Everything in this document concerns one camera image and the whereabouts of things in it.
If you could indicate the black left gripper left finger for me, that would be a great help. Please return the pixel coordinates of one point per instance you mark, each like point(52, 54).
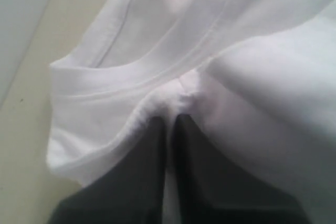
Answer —
point(132, 192)

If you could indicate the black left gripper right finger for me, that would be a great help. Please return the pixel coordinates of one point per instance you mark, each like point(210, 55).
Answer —
point(212, 189)

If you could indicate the white cotton t-shirt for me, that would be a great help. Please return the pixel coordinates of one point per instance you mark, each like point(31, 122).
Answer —
point(256, 76)

